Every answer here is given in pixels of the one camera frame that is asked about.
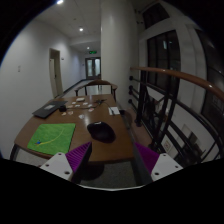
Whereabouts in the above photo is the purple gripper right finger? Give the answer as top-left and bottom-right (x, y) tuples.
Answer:
(135, 143), (182, 181)

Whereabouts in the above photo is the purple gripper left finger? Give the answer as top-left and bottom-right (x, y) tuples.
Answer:
(41, 142), (92, 181)

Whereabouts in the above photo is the green mouse pad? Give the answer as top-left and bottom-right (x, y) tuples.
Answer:
(27, 123), (76, 155)

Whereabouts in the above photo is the black computer mouse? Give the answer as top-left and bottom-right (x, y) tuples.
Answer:
(87, 121), (116, 143)

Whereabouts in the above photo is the black power adapter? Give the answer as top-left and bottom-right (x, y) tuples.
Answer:
(59, 105), (67, 112)

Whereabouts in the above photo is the black laptop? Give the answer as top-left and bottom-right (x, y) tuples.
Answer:
(33, 101), (66, 119)

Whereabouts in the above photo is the white paper box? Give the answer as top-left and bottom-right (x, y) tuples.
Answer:
(76, 97), (85, 102)

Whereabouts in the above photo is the white notepad with pen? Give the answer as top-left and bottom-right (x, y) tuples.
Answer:
(108, 107), (120, 115)

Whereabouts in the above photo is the wooden handrail with black railing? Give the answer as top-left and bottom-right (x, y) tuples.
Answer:
(129, 66), (224, 166)

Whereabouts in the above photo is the wooden chair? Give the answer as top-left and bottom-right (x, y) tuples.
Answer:
(74, 79), (118, 101)

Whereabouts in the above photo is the double glass door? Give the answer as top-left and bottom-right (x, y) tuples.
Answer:
(85, 57), (101, 79)

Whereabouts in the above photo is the white side door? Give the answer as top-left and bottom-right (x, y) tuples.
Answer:
(49, 48), (63, 98)

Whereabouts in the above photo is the black cable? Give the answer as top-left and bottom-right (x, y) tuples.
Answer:
(73, 98), (113, 111)

